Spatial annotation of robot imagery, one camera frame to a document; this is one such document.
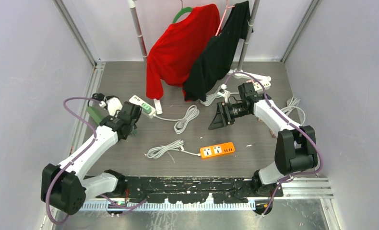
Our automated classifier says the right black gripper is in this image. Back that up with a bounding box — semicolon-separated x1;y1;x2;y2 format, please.
209;101;251;131

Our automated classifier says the white power strip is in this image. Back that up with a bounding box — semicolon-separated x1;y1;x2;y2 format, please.
129;95;156;118
253;80;271;93

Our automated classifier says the green plug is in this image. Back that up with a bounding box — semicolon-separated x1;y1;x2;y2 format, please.
142;103;152;115

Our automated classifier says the green power strip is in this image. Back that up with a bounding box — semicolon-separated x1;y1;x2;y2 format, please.
86;106;105;125

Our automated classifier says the green strip black cord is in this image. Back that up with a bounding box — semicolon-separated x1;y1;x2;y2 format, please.
87;92;112;107

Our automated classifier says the orange power strip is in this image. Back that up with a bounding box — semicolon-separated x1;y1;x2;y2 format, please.
200;142;235;159

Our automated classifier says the orange strip white cord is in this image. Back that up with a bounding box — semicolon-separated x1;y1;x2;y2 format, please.
144;139;201;160

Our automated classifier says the purple strip white cord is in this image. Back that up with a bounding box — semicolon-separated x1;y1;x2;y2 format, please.
280;96;306;125

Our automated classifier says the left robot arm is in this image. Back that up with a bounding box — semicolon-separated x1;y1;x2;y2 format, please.
41;102;142;215

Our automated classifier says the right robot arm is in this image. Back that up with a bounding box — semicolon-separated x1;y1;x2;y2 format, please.
208;82;319;197

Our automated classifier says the clothes rack right pole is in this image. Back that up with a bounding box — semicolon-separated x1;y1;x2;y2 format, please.
227;0;271;81

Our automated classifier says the clothes rack pole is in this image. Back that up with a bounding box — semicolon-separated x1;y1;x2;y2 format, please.
128;0;163;115
227;0;271;81

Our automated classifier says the black shirt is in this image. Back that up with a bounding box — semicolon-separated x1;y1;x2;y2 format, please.
183;0;250;101

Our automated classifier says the red shirt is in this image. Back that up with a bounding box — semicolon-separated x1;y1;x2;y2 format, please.
146;3;221;100

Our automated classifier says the pink hanger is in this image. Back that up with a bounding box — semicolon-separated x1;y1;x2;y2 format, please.
215;0;234;36

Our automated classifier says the green hanger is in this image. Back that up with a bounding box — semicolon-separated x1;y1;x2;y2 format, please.
172;7;193;23

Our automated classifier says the clothes rack left pole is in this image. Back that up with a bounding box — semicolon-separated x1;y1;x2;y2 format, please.
128;0;163;115

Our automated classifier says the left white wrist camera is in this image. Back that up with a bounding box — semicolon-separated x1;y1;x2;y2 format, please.
106;97;122;116

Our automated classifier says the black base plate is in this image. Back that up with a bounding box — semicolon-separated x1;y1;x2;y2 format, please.
105;176;284;204

